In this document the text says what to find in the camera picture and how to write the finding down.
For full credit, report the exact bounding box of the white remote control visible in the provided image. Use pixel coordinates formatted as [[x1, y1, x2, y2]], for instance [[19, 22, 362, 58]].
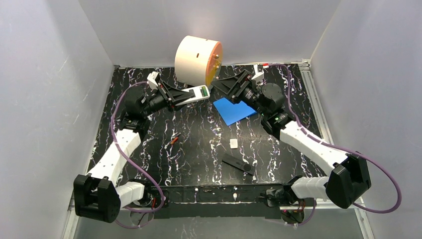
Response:
[[182, 85, 210, 103]]

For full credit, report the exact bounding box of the green battery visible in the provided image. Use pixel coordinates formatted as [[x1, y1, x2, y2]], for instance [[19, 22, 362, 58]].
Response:
[[200, 86, 209, 98]]

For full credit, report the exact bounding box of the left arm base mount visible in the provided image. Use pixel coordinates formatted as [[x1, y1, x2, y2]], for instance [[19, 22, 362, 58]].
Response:
[[148, 189, 170, 209]]

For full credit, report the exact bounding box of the purple cable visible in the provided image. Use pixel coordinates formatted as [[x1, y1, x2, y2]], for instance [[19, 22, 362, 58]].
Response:
[[262, 62, 403, 214], [110, 81, 166, 229]]

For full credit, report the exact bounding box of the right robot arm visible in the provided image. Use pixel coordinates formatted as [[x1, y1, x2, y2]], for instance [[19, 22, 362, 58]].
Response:
[[211, 70, 372, 209]]

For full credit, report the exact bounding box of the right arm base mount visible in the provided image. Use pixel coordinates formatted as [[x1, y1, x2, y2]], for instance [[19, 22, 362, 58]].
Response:
[[265, 188, 290, 207]]

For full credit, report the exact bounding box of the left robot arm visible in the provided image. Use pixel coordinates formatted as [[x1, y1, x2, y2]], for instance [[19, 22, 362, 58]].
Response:
[[73, 79, 210, 223]]

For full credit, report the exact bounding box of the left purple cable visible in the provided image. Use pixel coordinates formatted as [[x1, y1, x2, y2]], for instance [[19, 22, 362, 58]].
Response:
[[110, 81, 166, 229]]

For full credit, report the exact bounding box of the white cylinder orange face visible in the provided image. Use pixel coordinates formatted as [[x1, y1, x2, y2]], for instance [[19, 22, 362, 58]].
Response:
[[175, 35, 223, 87]]

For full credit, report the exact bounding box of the white battery cover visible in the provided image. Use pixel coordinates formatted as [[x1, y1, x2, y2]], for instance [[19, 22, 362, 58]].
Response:
[[229, 138, 238, 149]]

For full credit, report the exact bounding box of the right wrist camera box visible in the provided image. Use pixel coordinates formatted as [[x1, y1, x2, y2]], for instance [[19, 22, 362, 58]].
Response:
[[252, 64, 264, 82]]

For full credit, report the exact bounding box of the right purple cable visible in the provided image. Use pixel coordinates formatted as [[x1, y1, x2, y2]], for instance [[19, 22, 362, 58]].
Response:
[[262, 62, 403, 214]]

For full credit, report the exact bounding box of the aluminium frame rail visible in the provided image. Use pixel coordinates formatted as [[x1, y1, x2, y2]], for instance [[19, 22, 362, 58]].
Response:
[[298, 59, 375, 239]]

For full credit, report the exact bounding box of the blue foam pad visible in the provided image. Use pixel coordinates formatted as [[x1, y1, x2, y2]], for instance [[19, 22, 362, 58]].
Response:
[[213, 98, 256, 126]]

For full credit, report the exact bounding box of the black remote control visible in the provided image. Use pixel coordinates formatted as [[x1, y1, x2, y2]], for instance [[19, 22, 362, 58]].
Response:
[[222, 154, 255, 175]]

